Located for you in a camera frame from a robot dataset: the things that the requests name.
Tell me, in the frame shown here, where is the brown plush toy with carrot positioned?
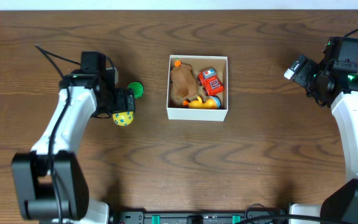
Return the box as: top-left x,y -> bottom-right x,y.
170,58 -> 198,107

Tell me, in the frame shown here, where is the yellow rubber duck toy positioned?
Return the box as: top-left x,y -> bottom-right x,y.
183,96 -> 221,110

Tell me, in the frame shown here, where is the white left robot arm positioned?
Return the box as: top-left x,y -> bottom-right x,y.
11,51 -> 135,223

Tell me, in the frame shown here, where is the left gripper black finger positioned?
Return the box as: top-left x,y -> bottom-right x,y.
126,88 -> 135,112
114,88 -> 127,113

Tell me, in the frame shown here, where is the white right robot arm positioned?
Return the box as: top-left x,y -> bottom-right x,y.
284,36 -> 358,223

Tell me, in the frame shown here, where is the yellow ball with blue marks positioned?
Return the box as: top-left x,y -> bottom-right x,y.
112,111 -> 134,126

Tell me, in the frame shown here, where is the green ridged toy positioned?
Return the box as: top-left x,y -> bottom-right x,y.
128,82 -> 144,99

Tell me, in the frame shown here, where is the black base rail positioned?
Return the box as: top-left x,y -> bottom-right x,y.
108,203 -> 291,224

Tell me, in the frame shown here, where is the red toy fire truck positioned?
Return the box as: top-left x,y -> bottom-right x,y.
197,68 -> 224,96

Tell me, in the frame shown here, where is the white cardboard box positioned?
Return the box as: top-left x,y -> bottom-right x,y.
166,55 -> 229,121

